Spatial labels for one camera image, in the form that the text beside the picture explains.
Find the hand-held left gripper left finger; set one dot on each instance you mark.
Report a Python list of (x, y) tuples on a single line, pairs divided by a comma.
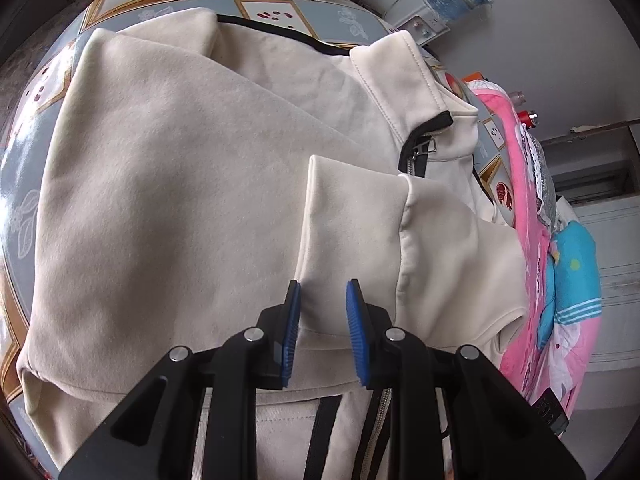
[(292, 330)]

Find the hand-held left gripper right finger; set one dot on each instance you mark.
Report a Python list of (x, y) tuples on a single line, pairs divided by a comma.
[(356, 330)]

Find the cream zip jacket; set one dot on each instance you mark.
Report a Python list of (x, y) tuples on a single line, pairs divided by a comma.
[(175, 185)]

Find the pink printed blanket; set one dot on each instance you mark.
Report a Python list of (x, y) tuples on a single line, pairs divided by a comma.
[(530, 280)]

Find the blue dotted cloth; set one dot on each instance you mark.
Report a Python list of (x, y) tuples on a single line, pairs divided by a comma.
[(575, 270)]

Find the silver cover with lace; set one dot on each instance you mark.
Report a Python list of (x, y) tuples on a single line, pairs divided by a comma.
[(542, 175)]

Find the orange box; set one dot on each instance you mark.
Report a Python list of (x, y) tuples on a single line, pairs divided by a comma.
[(475, 78)]

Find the clear small bottle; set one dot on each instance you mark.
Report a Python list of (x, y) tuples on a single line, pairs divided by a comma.
[(517, 96)]

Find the fruit print tablecloth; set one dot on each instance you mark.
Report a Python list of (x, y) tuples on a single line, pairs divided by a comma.
[(310, 25)]

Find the white water dispenser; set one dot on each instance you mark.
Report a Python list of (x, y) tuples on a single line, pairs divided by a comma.
[(405, 12)]

